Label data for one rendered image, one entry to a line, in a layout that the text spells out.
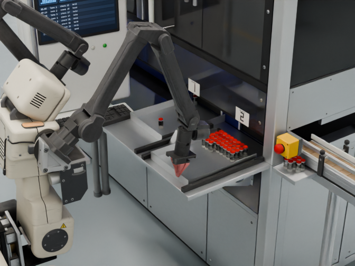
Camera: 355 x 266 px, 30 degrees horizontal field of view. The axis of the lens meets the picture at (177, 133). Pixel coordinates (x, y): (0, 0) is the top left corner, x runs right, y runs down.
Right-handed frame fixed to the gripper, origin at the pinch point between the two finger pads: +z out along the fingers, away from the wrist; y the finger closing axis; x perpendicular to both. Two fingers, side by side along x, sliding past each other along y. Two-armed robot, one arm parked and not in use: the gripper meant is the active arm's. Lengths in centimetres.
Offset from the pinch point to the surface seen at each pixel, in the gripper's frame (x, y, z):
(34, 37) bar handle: 86, -22, -29
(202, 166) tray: 2.9, 14.3, 0.3
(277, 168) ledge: -15.4, 37.6, -3.8
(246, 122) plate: 3.8, 34.7, -16.3
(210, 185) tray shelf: -9.6, 9.1, 1.5
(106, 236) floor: 86, 29, 87
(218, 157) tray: 4.5, 23.7, -1.5
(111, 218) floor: 98, 39, 86
